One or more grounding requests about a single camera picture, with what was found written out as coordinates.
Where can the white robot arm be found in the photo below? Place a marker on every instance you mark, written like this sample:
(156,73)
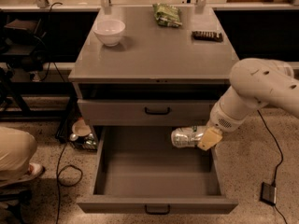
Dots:
(254,83)

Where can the white sneaker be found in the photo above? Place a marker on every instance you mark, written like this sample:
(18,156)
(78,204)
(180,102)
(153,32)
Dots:
(35,170)

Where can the closed grey upper drawer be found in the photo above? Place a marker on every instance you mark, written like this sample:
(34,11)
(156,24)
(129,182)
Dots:
(145,112)

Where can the crushed 7up can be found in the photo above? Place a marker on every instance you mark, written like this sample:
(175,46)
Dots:
(187,136)

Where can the grey drawer cabinet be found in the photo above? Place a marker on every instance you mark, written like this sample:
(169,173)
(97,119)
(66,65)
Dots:
(155,63)

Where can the person's beige trouser leg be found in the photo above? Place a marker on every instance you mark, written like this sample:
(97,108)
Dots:
(16,150)

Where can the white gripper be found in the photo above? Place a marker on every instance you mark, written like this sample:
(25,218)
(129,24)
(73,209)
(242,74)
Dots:
(220,119)

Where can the open grey bottom drawer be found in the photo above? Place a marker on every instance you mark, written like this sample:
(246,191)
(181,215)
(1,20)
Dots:
(139,171)

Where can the wire basket with dishes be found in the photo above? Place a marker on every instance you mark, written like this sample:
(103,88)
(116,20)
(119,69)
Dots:
(74,130)

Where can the dark chocolate bar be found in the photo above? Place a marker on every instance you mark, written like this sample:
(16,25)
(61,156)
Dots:
(207,36)

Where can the black equipment stand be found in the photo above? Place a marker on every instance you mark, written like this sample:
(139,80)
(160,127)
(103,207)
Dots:
(22,42)

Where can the white ceramic bowl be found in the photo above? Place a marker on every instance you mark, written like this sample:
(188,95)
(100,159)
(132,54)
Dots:
(109,32)

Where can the black power adapter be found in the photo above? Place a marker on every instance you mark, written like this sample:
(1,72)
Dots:
(268,194)

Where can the green snack bag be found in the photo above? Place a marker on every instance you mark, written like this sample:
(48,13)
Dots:
(167,15)

